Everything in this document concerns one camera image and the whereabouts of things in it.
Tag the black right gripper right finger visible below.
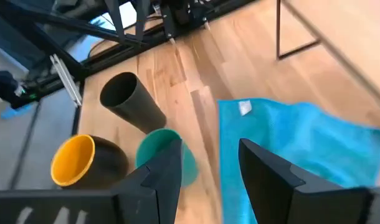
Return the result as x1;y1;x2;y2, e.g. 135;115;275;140
238;138;374;224

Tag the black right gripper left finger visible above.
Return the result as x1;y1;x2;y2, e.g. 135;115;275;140
112;138;183;224

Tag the green cup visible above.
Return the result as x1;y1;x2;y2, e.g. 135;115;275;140
135;128;199;189

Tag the tall black cup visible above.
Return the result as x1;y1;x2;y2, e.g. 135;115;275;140
99;72;168;134

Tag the blue towel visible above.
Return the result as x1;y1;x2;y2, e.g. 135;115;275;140
217;98;380;224

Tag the black aluminium table frame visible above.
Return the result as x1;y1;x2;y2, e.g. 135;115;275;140
0;0;259;110

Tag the white metal bracket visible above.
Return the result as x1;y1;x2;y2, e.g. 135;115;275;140
49;53;83;108

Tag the wooden shelf black metal frame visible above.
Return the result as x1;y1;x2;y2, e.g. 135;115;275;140
275;0;380;114

